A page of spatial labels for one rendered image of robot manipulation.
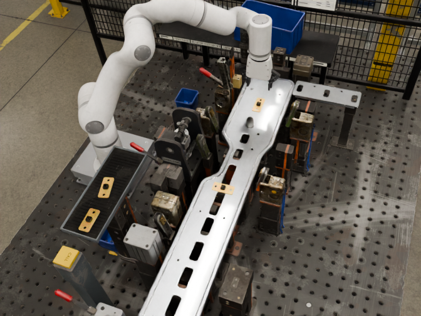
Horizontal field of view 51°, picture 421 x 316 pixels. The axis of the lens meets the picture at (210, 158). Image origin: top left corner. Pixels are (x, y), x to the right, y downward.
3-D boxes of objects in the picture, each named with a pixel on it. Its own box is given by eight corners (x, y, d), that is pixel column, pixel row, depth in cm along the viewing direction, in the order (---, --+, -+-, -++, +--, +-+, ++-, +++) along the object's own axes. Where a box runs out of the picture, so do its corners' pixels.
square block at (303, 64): (303, 122, 226) (310, 67, 198) (287, 119, 229) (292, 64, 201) (307, 111, 231) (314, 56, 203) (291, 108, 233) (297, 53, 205)
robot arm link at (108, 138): (91, 150, 187) (74, 111, 169) (89, 119, 199) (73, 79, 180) (119, 145, 188) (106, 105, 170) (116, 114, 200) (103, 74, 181)
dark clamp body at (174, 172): (191, 236, 190) (180, 185, 161) (163, 228, 194) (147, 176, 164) (200, 215, 196) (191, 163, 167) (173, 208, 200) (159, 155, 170)
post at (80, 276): (108, 321, 170) (71, 273, 136) (91, 315, 172) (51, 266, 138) (117, 303, 174) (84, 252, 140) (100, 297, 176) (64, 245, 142)
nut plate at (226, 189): (235, 187, 168) (235, 185, 167) (232, 195, 166) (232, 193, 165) (214, 182, 170) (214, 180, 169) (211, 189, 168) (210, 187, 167)
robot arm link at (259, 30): (245, 42, 174) (252, 57, 168) (245, 13, 163) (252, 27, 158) (266, 39, 174) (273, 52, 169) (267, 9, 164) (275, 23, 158)
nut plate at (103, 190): (108, 198, 150) (107, 196, 149) (97, 197, 150) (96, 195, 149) (114, 178, 155) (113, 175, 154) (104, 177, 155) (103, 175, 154)
